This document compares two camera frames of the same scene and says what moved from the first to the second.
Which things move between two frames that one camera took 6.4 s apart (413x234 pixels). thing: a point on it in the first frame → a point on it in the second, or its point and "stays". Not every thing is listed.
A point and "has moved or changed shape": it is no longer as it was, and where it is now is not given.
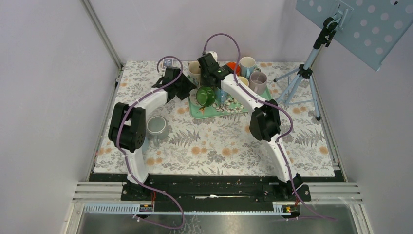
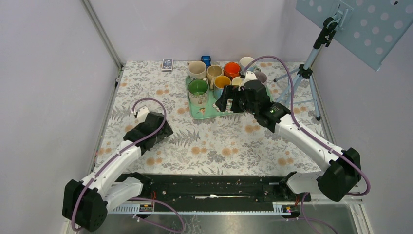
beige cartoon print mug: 203,96 has moved or changed shape
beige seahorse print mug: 194,71 stays
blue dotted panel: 371,29 stays
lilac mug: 258,82 stays
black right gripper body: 203,80 → 240,105
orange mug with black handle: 233,66 stays
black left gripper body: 183,86 → 165,132
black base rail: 210,188 stays
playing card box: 166,63 stays
